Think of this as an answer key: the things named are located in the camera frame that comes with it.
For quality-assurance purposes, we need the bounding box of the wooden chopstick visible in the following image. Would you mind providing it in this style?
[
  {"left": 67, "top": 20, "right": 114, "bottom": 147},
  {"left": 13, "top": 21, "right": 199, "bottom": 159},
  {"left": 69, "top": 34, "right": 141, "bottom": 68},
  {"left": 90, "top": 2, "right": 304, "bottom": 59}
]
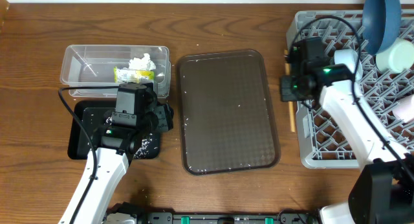
[{"left": 285, "top": 62, "right": 296, "bottom": 133}]

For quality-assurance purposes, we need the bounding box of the yellow snack wrapper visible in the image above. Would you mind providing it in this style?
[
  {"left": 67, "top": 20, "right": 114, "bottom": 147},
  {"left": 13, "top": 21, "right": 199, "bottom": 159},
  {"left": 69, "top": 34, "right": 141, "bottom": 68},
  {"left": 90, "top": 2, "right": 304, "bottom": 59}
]
[{"left": 113, "top": 67, "right": 155, "bottom": 84}]

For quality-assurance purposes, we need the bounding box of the white tissue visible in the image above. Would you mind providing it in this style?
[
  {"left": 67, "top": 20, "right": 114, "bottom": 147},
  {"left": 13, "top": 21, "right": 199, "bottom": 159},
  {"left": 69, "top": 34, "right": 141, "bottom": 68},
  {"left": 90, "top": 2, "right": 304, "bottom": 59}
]
[{"left": 128, "top": 53, "right": 156, "bottom": 71}]

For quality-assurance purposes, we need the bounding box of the light blue rice bowl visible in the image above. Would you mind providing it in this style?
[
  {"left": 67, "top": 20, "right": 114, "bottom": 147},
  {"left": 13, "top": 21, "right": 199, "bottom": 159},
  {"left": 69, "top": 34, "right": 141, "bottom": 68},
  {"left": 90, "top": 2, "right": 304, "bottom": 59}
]
[{"left": 334, "top": 49, "right": 363, "bottom": 82}]

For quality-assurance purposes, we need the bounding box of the dark blue plate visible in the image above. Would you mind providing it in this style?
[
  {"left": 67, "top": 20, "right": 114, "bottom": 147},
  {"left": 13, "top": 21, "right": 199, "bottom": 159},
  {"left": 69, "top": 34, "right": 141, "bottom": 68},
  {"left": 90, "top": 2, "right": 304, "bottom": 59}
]
[{"left": 362, "top": 0, "right": 402, "bottom": 55}]

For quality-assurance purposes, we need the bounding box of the mint green bowl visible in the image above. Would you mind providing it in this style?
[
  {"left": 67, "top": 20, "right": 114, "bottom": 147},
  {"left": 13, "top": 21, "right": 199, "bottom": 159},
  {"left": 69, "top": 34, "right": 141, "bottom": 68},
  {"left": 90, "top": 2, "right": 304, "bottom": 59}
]
[{"left": 375, "top": 38, "right": 413, "bottom": 74}]

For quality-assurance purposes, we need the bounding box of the pink cup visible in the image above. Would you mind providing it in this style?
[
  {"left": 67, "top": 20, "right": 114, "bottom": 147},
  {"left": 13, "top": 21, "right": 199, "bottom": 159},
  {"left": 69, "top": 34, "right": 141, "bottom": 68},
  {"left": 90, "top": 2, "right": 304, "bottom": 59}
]
[{"left": 392, "top": 95, "right": 413, "bottom": 123}]

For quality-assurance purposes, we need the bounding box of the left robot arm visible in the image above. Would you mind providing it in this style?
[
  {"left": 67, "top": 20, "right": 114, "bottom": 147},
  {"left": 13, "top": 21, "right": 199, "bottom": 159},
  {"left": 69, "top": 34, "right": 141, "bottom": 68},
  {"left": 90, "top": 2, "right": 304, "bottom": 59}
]
[{"left": 60, "top": 82, "right": 173, "bottom": 223}]

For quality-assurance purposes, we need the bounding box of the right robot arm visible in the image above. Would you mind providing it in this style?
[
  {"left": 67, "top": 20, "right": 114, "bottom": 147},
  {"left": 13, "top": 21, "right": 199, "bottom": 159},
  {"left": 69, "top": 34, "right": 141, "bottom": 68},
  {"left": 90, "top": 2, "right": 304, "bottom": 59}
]
[{"left": 280, "top": 38, "right": 413, "bottom": 223}]

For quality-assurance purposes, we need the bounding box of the grey dishwasher rack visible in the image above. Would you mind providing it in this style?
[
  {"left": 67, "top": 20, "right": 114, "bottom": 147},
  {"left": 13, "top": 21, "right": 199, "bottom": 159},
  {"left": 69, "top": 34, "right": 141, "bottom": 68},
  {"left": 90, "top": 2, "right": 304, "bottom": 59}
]
[{"left": 286, "top": 8, "right": 414, "bottom": 170}]

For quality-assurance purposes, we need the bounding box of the spilled rice pile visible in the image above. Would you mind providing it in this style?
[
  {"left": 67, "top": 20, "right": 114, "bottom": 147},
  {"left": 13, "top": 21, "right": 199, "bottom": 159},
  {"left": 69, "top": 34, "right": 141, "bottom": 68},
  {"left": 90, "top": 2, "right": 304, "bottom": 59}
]
[{"left": 134, "top": 133, "right": 153, "bottom": 159}]

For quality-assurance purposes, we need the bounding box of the black tray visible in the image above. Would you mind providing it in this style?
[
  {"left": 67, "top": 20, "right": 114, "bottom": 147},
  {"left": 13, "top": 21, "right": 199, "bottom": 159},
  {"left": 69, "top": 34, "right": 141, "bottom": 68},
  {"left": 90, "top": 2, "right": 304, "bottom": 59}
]
[{"left": 67, "top": 99, "right": 161, "bottom": 160}]

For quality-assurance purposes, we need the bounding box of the brown serving tray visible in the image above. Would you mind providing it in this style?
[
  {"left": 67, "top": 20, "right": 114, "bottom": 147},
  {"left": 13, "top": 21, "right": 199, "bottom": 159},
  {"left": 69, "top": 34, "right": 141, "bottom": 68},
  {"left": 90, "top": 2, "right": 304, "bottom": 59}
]
[{"left": 175, "top": 49, "right": 281, "bottom": 176}]

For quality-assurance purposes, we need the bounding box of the clear plastic bin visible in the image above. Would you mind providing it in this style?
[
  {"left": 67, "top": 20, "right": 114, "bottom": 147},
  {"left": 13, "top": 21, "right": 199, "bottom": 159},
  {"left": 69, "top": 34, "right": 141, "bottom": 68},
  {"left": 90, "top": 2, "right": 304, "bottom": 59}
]
[{"left": 60, "top": 45, "right": 171, "bottom": 99}]

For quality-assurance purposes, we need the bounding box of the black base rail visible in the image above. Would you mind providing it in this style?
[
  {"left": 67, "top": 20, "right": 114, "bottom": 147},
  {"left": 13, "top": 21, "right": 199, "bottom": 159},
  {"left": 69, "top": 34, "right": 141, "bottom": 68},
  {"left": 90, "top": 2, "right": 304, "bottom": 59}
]
[{"left": 102, "top": 212, "right": 320, "bottom": 224}]

